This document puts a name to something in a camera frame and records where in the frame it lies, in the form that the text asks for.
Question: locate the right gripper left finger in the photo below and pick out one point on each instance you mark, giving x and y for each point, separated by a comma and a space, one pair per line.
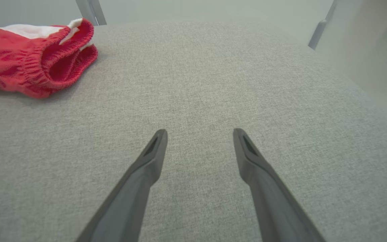
126, 208

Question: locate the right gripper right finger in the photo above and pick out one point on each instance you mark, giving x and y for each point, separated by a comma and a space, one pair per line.
277, 215

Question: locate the red shorts with white stripes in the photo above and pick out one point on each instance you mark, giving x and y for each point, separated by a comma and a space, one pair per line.
18, 60

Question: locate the grey metal leg with caster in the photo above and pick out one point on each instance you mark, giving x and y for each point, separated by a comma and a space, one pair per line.
317, 35

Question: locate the grey metal partition post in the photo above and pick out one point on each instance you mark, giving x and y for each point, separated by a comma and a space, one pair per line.
91, 11

